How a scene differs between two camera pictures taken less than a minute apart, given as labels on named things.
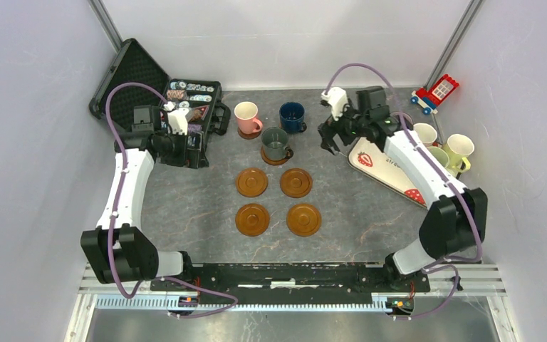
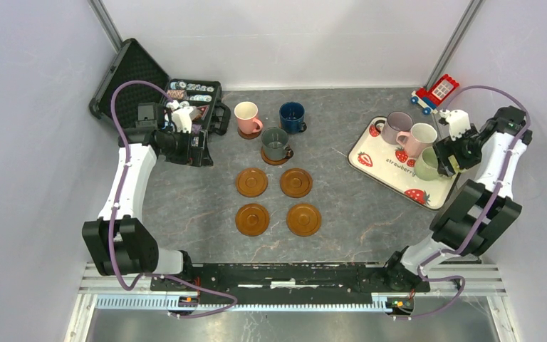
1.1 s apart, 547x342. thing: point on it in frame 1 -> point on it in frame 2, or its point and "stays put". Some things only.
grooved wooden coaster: x=269 y=161 stays put
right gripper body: x=350 y=125 -> x=466 y=150
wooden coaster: x=295 y=183 stays put
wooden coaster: x=251 y=182 stays put
